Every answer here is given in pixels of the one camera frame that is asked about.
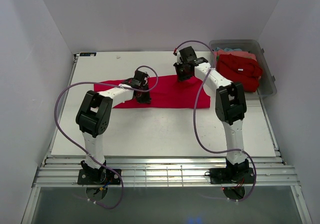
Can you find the aluminium frame rails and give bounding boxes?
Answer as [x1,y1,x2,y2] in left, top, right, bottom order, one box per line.
[33,156,300,188]

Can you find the folded red shirt in bin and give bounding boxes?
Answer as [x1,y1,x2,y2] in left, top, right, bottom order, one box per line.
[216,54,263,93]

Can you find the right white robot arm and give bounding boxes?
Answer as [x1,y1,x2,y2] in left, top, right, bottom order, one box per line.
[173,46,255,185]

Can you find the pink shirt in bin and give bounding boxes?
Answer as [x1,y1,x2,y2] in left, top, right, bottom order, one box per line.
[214,49,257,61]

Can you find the crimson red t shirt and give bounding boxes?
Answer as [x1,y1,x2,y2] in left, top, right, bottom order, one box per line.
[93,74,211,110]

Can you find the blue label sticker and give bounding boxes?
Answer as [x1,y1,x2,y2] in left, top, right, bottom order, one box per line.
[79,52,97,57]

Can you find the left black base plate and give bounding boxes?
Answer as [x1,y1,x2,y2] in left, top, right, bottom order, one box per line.
[77,169,122,186]

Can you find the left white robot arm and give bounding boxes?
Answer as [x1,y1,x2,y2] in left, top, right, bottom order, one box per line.
[75,70,152,184]

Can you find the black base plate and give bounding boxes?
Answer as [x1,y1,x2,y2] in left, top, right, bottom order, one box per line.
[77,169,122,186]
[204,167,255,184]

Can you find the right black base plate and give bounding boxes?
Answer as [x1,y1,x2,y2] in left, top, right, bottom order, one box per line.
[204,167,255,184]

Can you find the clear plastic bin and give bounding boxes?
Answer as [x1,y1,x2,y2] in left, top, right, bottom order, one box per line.
[209,39,277,100]

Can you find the light blue shirt in bin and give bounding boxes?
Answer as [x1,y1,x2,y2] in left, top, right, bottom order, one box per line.
[214,47,243,52]

